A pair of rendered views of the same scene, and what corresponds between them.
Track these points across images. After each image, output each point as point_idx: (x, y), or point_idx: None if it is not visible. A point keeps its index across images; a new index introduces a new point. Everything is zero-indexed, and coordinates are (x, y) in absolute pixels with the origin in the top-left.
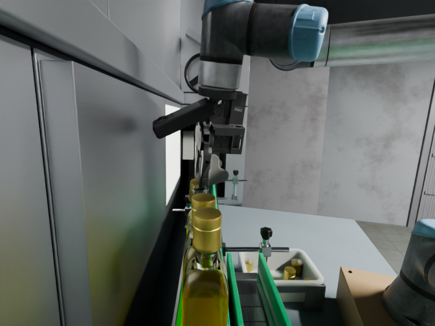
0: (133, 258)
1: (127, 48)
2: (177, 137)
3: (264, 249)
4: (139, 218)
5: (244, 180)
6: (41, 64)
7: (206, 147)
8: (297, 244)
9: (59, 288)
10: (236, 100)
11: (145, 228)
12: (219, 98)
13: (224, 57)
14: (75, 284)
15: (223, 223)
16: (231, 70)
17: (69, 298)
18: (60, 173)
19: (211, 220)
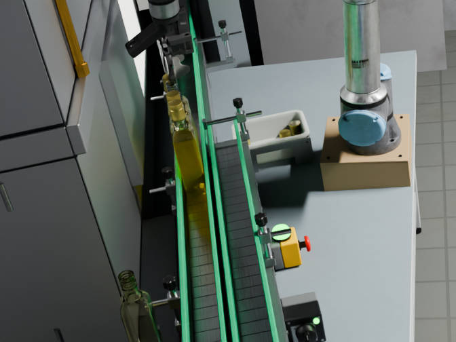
0: (139, 138)
1: (102, 11)
2: (130, 4)
3: (239, 116)
4: (134, 113)
5: (237, 31)
6: None
7: (167, 55)
8: (314, 105)
9: (119, 148)
10: (180, 18)
11: (138, 119)
12: (167, 24)
13: (163, 2)
14: (125, 145)
15: (221, 98)
16: (170, 7)
17: (124, 151)
18: (110, 101)
19: (177, 106)
